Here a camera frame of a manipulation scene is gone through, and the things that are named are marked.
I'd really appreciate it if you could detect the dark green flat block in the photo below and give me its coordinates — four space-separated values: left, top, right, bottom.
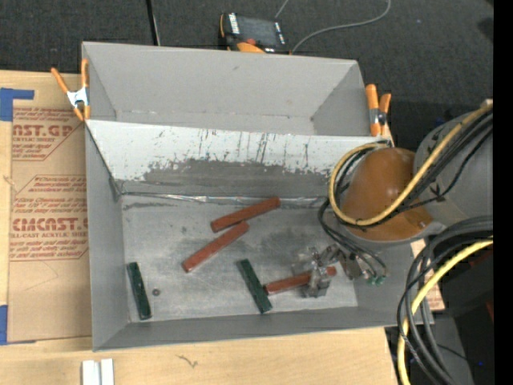
235 258 274 315
126 261 153 322

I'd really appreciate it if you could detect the grey metal bin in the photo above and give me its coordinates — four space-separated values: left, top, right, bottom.
80 41 434 353

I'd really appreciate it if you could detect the red-brown block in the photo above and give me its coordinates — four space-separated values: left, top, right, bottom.
180 221 251 274
263 265 338 295
210 197 282 233

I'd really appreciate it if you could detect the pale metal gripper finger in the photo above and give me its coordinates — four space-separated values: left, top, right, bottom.
292 245 341 274
301 266 333 299

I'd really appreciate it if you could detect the brown cardboard board, red print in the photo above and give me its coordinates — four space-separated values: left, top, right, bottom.
0 69 94 345

